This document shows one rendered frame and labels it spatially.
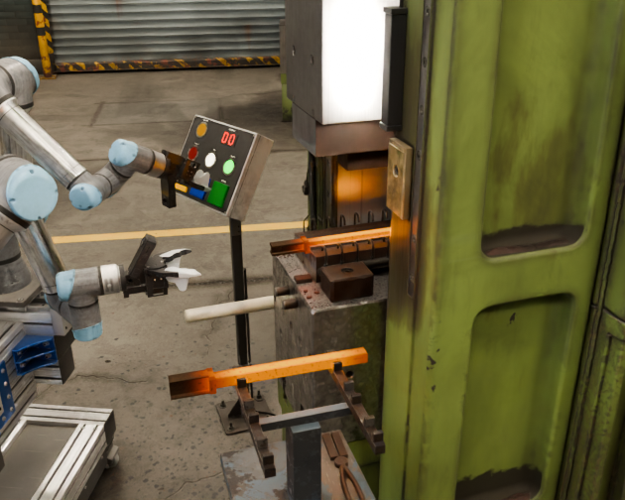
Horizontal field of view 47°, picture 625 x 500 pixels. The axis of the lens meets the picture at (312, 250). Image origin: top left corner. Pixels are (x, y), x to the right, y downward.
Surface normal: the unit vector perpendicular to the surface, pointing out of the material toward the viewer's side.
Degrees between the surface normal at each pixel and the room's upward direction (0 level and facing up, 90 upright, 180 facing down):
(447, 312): 90
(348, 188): 90
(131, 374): 0
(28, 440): 0
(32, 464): 0
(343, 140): 90
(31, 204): 85
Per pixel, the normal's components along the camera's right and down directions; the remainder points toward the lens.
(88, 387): 0.00, -0.90
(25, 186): 0.73, 0.20
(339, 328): 0.32, 0.40
